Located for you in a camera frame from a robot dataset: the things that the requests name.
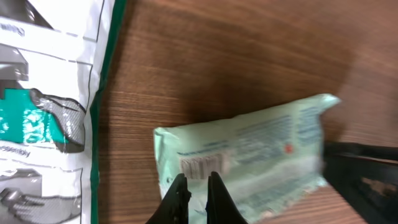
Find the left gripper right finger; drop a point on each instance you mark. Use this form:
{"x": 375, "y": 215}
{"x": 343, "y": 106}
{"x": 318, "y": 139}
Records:
{"x": 220, "y": 207}

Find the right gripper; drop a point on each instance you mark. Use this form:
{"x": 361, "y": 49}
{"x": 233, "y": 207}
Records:
{"x": 366, "y": 177}

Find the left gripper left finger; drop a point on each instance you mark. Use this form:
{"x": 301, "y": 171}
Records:
{"x": 173, "y": 208}

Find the teal mint candy packet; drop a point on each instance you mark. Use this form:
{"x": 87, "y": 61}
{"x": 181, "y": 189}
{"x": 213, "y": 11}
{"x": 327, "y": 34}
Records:
{"x": 268, "y": 159}

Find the green 3M product package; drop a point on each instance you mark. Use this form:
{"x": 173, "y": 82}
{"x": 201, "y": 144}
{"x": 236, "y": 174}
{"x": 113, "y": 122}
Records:
{"x": 55, "y": 59}

